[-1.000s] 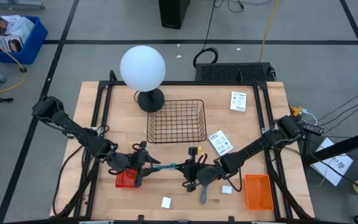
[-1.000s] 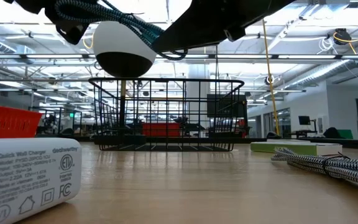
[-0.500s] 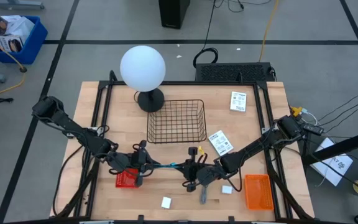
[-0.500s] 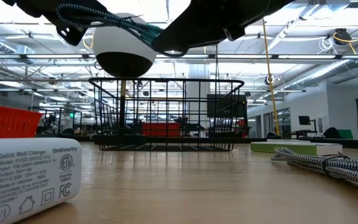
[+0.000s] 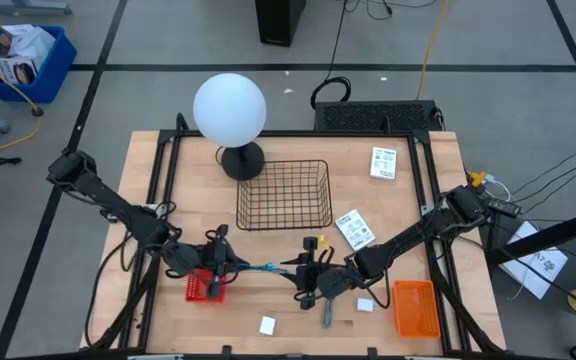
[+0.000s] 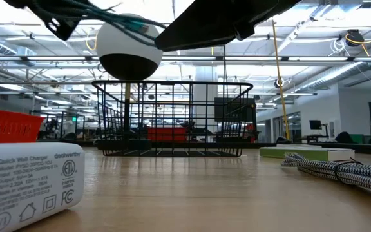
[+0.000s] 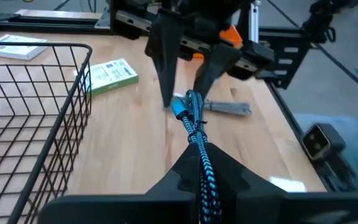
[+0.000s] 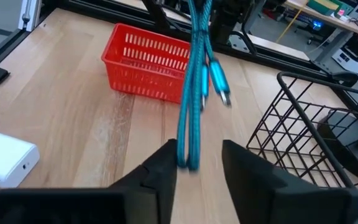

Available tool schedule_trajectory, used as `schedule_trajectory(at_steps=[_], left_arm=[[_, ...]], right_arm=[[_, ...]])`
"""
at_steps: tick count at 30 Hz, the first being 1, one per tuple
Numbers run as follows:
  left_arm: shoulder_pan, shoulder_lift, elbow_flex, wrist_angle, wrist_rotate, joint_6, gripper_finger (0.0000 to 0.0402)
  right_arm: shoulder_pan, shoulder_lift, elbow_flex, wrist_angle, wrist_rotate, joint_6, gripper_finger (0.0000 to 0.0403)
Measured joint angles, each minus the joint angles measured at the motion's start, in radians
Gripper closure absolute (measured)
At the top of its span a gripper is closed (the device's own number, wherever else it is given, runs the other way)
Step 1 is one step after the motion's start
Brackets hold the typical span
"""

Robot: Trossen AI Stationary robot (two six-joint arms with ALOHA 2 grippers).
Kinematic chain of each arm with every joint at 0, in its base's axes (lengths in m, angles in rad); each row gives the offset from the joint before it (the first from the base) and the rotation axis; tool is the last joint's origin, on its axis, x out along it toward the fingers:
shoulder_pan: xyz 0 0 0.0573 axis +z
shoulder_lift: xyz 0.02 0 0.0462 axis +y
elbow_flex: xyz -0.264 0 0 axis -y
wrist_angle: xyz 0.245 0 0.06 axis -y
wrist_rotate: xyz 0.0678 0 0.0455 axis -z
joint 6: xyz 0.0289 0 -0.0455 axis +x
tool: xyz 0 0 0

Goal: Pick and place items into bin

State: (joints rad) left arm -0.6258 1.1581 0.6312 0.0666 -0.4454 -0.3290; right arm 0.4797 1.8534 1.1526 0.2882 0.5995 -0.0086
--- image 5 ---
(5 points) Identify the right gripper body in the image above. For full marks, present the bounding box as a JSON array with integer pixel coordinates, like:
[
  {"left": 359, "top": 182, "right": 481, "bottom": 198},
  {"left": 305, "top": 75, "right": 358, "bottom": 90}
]
[{"left": 293, "top": 237, "right": 331, "bottom": 311}]

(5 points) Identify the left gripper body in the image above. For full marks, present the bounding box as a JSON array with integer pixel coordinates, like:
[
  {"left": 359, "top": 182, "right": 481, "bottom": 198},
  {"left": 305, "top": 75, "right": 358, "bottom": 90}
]
[{"left": 198, "top": 224, "right": 237, "bottom": 301}]

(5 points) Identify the grey cable with blue ends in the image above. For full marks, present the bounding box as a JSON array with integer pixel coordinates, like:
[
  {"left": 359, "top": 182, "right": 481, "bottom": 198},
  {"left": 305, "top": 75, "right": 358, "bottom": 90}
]
[{"left": 240, "top": 262, "right": 292, "bottom": 275}]

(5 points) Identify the orange plastic basket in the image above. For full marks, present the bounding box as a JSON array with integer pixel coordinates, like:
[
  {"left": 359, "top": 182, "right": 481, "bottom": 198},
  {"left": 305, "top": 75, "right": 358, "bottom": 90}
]
[{"left": 392, "top": 280, "right": 442, "bottom": 340}]

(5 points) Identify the blue plastic bin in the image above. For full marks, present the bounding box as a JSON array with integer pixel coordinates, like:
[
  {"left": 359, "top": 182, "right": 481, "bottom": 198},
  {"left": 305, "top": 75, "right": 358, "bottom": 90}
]
[{"left": 0, "top": 24, "right": 78, "bottom": 105}]

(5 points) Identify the red plastic basket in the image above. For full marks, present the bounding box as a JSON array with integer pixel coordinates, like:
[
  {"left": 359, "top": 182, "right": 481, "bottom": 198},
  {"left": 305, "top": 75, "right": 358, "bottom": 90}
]
[{"left": 185, "top": 268, "right": 227, "bottom": 304}]

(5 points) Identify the white globe lamp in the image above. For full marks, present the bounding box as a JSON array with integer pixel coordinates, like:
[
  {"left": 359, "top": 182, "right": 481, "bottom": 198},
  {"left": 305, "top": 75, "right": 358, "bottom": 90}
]
[{"left": 192, "top": 72, "right": 268, "bottom": 182}]

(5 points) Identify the black perforated metal case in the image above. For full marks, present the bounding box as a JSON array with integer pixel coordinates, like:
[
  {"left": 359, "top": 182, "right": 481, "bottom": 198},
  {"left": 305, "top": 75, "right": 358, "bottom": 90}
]
[{"left": 313, "top": 99, "right": 444, "bottom": 134}]

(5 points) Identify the yellow plug connector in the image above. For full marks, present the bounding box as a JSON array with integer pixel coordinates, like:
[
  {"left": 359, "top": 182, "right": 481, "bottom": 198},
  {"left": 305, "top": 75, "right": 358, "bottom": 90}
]
[{"left": 467, "top": 170, "right": 489, "bottom": 189}]

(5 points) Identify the black power adapter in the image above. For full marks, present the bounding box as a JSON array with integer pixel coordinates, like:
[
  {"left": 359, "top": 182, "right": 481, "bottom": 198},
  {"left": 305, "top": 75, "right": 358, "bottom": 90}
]
[{"left": 486, "top": 198, "right": 522, "bottom": 217}]

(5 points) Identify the white printed paper sheet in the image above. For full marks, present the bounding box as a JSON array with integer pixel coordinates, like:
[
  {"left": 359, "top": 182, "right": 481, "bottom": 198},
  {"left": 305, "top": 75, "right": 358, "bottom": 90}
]
[{"left": 498, "top": 220, "right": 569, "bottom": 300}]

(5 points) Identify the black computer tower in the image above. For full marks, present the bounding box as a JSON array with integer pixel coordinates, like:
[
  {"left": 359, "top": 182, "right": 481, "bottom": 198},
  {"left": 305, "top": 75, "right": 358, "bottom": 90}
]
[{"left": 254, "top": 0, "right": 307, "bottom": 48}]

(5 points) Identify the black metal beam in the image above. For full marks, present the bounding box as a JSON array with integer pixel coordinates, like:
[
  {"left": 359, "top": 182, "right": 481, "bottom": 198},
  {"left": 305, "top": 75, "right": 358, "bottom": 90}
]
[{"left": 486, "top": 203, "right": 576, "bottom": 267}]

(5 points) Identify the white carton with dark print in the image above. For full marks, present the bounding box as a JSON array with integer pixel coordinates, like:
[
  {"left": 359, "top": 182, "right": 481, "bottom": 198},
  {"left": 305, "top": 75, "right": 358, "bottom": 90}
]
[
  {"left": 0, "top": 24, "right": 34, "bottom": 57},
  {"left": 0, "top": 55, "right": 39, "bottom": 85}
]

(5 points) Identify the black wire basket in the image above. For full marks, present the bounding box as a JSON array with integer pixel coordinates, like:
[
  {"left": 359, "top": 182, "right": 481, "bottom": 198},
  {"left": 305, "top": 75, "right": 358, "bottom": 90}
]
[{"left": 235, "top": 159, "right": 334, "bottom": 233}]

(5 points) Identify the black metal table frame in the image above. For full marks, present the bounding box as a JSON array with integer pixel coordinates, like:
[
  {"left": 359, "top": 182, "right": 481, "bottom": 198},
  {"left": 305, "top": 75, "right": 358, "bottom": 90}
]
[{"left": 80, "top": 112, "right": 508, "bottom": 360}]

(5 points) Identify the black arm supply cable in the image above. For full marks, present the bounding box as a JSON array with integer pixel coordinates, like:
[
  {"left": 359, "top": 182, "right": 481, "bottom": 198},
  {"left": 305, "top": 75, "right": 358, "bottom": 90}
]
[{"left": 83, "top": 232, "right": 137, "bottom": 350}]

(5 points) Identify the black coiled cable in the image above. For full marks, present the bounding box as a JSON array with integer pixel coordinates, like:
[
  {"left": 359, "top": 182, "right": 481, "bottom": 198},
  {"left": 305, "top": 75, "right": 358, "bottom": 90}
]
[{"left": 310, "top": 0, "right": 353, "bottom": 110}]

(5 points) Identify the white thin cable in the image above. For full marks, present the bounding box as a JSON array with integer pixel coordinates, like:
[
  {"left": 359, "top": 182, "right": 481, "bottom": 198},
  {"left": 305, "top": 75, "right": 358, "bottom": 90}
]
[{"left": 485, "top": 173, "right": 513, "bottom": 202}]

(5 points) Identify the yellow hanging cable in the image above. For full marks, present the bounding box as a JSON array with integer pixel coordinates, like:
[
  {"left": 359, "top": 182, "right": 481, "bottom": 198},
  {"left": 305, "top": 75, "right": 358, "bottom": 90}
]
[{"left": 416, "top": 0, "right": 450, "bottom": 100}]

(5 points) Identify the yellow floor cable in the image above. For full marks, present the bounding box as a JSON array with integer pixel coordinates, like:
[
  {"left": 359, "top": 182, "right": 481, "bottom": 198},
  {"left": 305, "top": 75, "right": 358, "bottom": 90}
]
[{"left": 0, "top": 46, "right": 44, "bottom": 160}]

